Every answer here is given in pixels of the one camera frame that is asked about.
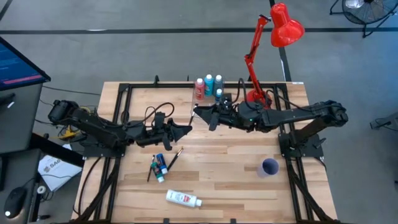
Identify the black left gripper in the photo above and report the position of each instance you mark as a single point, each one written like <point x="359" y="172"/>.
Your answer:
<point x="152" y="135"/>

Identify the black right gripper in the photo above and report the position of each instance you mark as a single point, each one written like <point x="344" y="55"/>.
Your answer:
<point x="230" y="113"/>

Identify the red paint bottle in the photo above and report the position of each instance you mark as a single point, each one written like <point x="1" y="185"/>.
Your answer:
<point x="200" y="91"/>

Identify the turquoise paint bottle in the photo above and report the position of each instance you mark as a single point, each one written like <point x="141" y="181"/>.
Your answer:
<point x="209" y="87"/>

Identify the grey-blue paint bottle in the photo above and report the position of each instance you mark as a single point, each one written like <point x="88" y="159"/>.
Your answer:
<point x="218" y="84"/>

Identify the white paint bottle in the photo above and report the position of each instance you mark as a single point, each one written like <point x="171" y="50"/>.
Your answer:
<point x="182" y="197"/>

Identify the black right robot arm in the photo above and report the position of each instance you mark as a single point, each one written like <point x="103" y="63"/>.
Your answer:
<point x="295" y="115"/>

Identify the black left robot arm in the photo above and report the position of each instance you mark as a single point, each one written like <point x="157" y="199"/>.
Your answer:
<point x="99" y="130"/>

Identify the small green paint bottle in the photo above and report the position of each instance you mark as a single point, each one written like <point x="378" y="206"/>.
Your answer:
<point x="157" y="172"/>

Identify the clear plastic container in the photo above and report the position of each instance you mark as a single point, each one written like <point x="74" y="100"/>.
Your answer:
<point x="206" y="102"/>

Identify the black table clamp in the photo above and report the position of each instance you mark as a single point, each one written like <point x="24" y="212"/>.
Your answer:
<point x="188" y="77"/>
<point x="156" y="80"/>

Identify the purple plastic cup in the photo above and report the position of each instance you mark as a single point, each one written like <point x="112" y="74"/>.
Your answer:
<point x="269" y="167"/>

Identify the red desk lamp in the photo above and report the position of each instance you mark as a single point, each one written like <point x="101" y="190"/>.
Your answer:
<point x="284" y="28"/>

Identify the white tape roll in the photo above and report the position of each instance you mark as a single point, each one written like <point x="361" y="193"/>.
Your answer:
<point x="41" y="189"/>

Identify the grey desk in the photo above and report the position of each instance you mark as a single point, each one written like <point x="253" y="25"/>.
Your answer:
<point x="18" y="124"/>

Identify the blue-screen computer monitor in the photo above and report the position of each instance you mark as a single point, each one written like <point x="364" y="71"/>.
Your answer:
<point x="15" y="67"/>

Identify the black computer mouse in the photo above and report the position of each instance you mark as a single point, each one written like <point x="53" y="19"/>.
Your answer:
<point x="14" y="202"/>

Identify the black floor fan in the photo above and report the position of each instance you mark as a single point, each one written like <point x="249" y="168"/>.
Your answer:
<point x="367" y="12"/>

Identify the black metal rig frame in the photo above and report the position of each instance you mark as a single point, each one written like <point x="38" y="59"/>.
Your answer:
<point x="146" y="85"/>

